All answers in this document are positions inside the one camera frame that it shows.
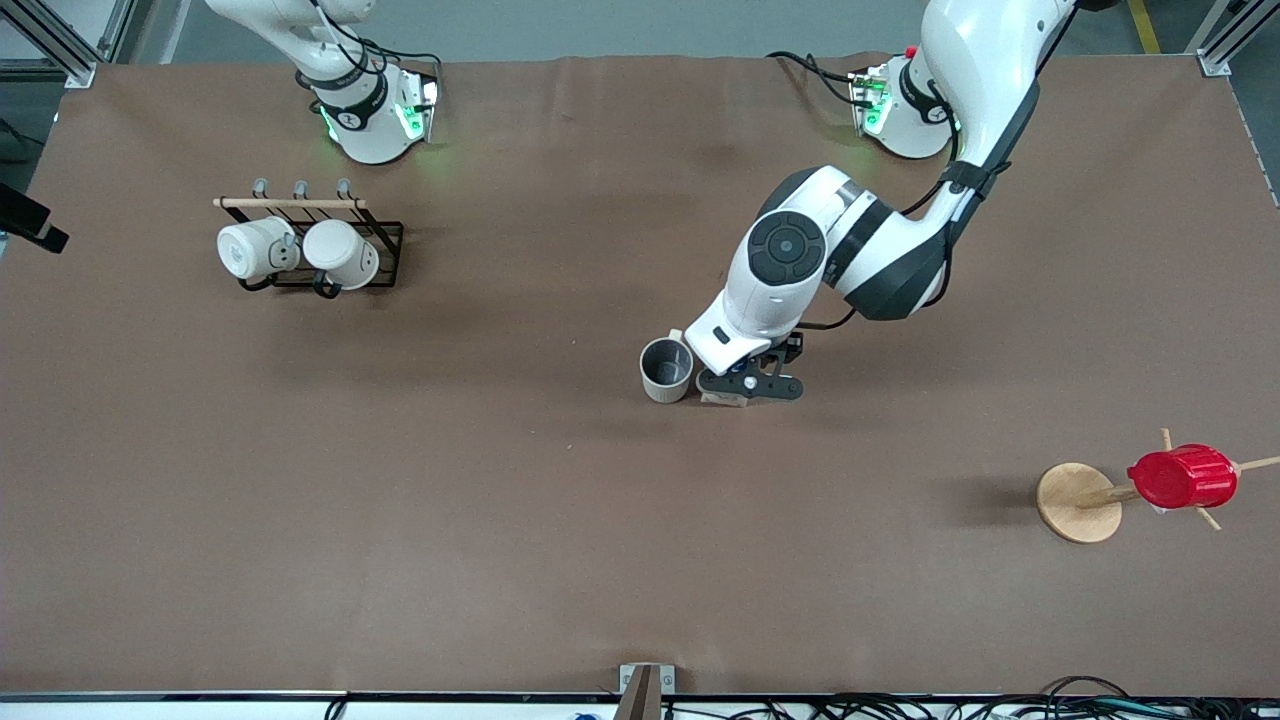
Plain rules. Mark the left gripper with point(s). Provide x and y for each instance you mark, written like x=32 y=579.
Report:
x=789 y=350

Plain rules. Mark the white mug with face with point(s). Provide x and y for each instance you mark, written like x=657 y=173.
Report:
x=245 y=250

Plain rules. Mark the brown camera post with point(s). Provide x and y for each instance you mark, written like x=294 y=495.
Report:
x=640 y=700

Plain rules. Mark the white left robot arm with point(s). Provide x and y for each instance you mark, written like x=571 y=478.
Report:
x=980 y=80

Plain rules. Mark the brown table cover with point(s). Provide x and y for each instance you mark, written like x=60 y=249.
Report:
x=640 y=550

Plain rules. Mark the metal clamp bracket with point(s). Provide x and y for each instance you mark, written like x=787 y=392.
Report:
x=628 y=680

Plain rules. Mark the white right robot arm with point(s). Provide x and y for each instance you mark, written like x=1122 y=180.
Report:
x=370 y=130

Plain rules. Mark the aluminium frame profile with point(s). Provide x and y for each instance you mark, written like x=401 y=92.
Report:
x=1215 y=62
x=78 y=72

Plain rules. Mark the red plastic cup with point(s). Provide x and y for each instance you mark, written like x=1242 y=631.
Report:
x=1185 y=478

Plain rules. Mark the wooden mug tree stand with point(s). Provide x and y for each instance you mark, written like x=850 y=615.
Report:
x=1075 y=505

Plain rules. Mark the plain white mug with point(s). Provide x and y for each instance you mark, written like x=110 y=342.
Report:
x=340 y=250

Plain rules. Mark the grey ceramic mug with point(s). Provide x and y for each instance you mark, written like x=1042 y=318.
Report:
x=665 y=385

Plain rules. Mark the blue white milk carton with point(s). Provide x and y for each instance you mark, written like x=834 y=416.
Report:
x=725 y=400

